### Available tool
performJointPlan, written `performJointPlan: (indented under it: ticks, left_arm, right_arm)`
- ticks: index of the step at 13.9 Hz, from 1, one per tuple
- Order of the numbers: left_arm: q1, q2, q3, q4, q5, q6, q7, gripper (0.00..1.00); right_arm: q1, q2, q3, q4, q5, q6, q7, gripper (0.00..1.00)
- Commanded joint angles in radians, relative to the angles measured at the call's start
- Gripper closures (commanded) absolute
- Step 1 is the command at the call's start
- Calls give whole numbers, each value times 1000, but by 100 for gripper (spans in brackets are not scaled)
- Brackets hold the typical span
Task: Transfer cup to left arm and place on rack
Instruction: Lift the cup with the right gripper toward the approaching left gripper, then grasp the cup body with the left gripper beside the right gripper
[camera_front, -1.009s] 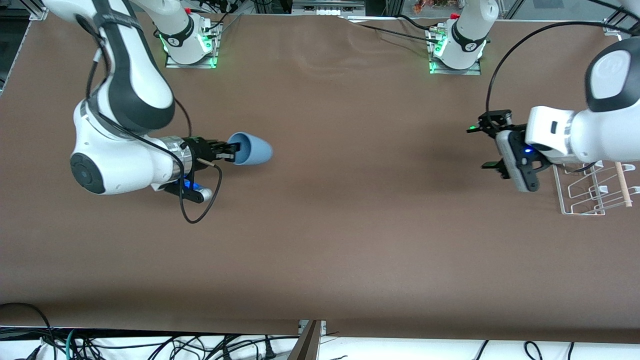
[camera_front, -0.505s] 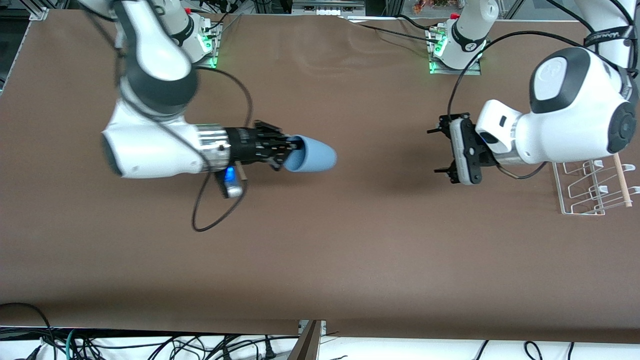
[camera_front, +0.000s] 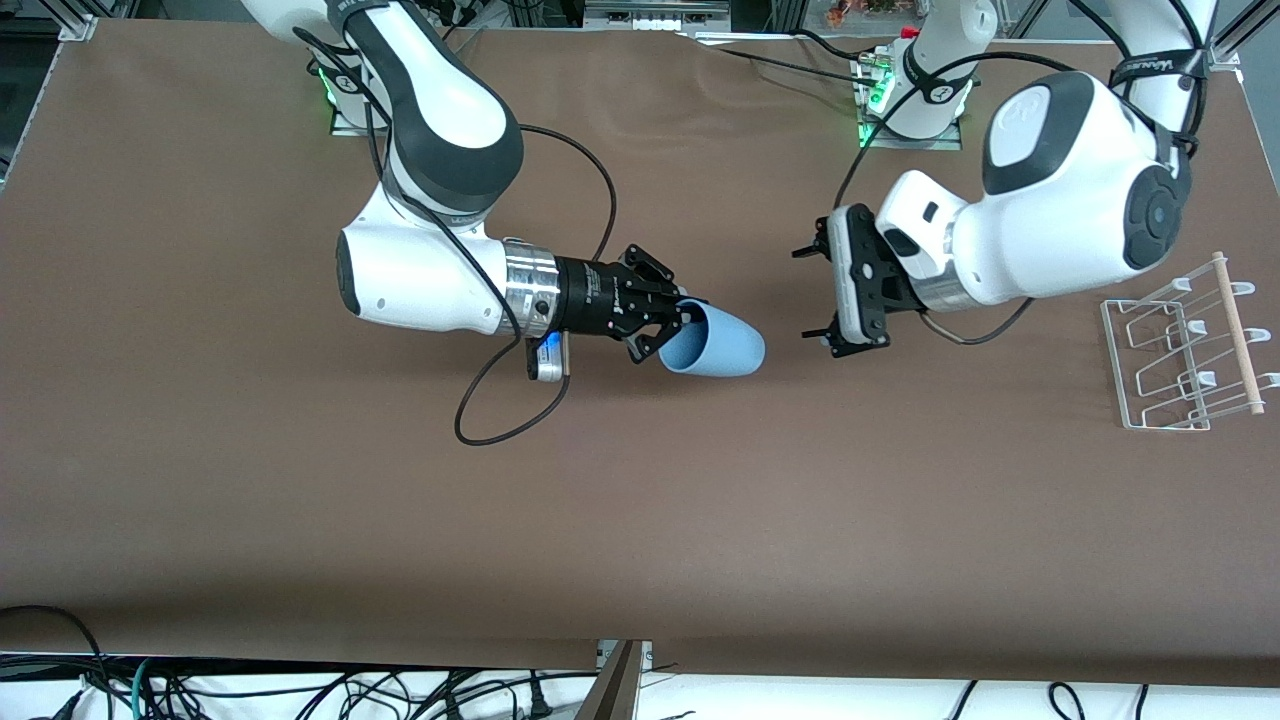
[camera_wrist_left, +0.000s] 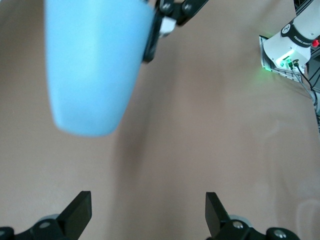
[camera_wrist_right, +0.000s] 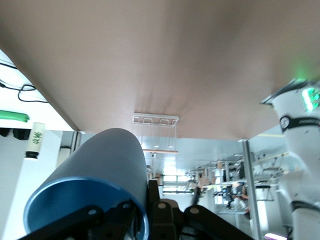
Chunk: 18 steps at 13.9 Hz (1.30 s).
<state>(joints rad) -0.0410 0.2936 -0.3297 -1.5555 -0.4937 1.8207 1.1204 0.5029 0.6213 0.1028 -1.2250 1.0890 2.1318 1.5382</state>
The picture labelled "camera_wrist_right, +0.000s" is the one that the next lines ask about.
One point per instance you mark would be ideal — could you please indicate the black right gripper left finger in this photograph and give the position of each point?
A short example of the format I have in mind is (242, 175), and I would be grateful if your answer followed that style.
(95, 222)

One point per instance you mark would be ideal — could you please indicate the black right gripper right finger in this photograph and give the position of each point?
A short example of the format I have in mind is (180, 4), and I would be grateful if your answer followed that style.
(165, 220)

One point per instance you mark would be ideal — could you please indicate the blue metal cup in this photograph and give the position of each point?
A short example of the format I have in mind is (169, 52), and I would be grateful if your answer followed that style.
(112, 155)

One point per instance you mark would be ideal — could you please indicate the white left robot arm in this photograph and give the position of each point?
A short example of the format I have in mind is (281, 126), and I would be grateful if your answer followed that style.
(295, 150)

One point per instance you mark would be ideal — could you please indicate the background metal shelf rack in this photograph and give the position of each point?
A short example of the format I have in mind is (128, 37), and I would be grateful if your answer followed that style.
(225, 190)

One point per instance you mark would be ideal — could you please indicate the purple striped object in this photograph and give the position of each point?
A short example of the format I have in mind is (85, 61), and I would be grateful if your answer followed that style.
(276, 236)

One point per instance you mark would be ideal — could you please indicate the green foam tube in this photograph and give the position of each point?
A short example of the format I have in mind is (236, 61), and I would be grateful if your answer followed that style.
(13, 116)

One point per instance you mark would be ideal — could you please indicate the brown table cover sheet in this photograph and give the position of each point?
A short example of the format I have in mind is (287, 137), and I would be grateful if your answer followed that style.
(160, 50)

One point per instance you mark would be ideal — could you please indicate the aluminium frame post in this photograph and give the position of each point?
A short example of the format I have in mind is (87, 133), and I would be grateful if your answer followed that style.
(252, 187)

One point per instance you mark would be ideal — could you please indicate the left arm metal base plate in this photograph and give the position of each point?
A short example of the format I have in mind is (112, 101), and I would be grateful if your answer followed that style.
(282, 91)

